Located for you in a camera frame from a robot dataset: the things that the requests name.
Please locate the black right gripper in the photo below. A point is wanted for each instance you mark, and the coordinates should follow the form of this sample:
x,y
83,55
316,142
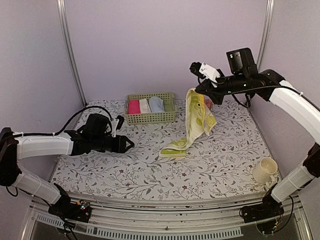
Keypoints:
x,y
206,88

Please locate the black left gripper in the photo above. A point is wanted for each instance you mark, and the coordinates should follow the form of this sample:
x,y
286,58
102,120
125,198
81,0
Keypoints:
x,y
120,147

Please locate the green white small packet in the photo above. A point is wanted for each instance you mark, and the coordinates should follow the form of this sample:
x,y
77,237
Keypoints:
x,y
199,120

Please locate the light blue towel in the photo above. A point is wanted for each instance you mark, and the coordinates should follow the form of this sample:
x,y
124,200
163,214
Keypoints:
x,y
156,105

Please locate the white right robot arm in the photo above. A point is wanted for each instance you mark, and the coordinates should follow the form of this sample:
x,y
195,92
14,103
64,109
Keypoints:
x,y
273,88

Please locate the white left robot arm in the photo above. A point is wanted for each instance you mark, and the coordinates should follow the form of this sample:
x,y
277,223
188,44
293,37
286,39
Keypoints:
x,y
19,146

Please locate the pink rolled towel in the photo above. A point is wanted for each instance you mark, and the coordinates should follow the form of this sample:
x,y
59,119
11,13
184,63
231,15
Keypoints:
x,y
134,107

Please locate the cream rolled towel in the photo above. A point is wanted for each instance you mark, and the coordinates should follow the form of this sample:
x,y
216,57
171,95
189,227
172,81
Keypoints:
x,y
144,106

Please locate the green perforated plastic basket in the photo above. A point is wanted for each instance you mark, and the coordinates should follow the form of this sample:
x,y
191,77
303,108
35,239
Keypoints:
x,y
168,116

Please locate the cream ribbed mug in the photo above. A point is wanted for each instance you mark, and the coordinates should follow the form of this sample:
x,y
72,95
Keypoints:
x,y
264,172

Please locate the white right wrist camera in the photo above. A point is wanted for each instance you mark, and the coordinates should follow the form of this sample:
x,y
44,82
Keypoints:
x,y
205,72

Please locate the right aluminium frame post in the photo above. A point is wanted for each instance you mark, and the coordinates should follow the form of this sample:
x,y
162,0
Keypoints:
x,y
268,17

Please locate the aluminium frame post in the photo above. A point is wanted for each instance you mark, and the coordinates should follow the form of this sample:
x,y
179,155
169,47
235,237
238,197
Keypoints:
x,y
61,7
268,17

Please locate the aluminium front rail base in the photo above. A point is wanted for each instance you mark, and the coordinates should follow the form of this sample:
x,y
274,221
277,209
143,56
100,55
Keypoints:
x,y
202,219

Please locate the left aluminium frame post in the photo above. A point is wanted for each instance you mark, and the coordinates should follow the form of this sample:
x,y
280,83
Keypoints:
x,y
61,7

